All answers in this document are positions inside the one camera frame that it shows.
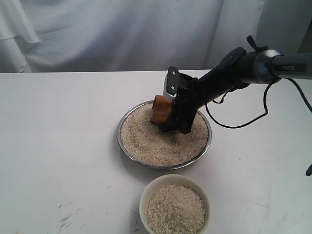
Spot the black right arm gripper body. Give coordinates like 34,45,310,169
158,78,215,134

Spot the white bowl of rice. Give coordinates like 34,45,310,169
138,174,210,234

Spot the round metal tray of rice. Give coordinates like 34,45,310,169
117,100,212,171

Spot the black cable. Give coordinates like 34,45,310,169
204,35,312,176

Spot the white backdrop cloth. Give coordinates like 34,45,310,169
0,0,312,73

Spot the brown wooden cup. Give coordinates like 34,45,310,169
151,95,173,124

